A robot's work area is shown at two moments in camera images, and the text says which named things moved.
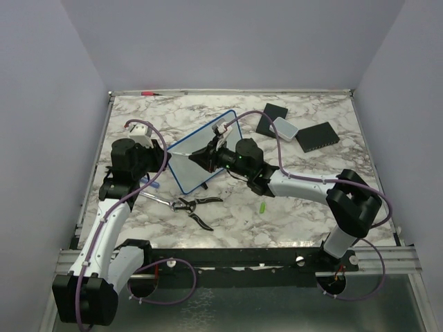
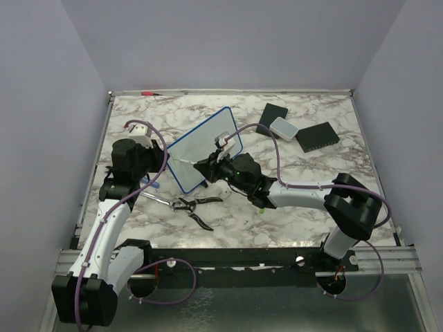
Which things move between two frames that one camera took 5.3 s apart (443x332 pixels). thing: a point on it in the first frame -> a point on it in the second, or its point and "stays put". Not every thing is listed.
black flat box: [265, 123] stays put
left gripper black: [157, 152] stays put
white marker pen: [182, 153] -> [192, 162]
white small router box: [285, 130] stays put
